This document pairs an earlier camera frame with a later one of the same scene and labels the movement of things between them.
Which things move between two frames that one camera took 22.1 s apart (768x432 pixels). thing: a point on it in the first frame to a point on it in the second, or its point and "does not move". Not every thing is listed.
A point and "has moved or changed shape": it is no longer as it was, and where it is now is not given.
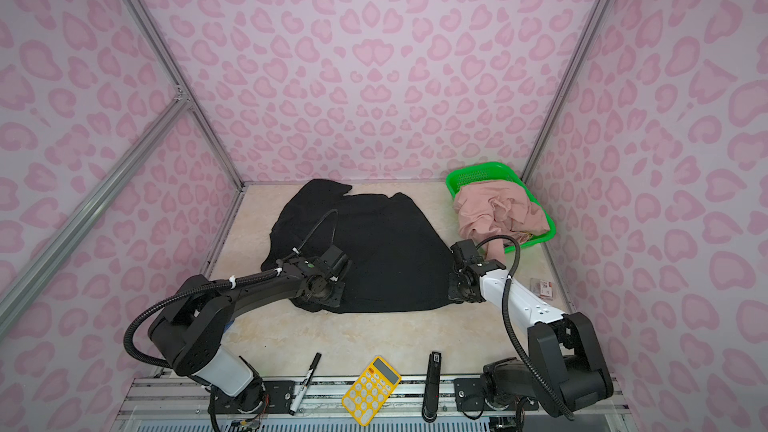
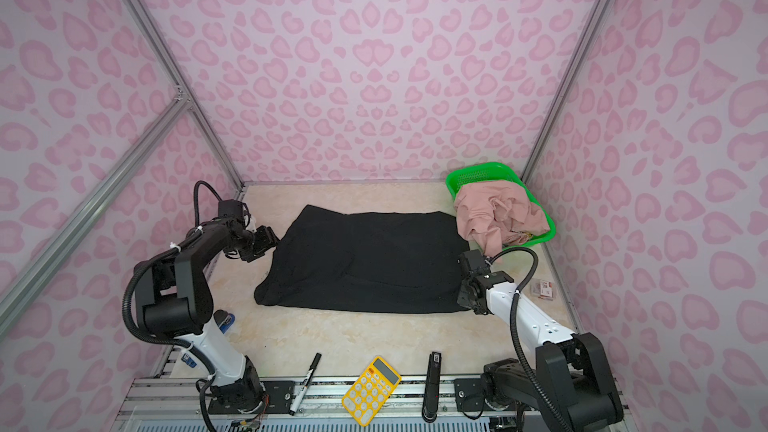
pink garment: [499, 209] does not move
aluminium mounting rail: [159, 404] does not move
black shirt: [394, 259] has moved or changed shape
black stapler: [429, 412] does not move
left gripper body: [334, 294] to [256, 242]
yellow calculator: [370, 393] does not move
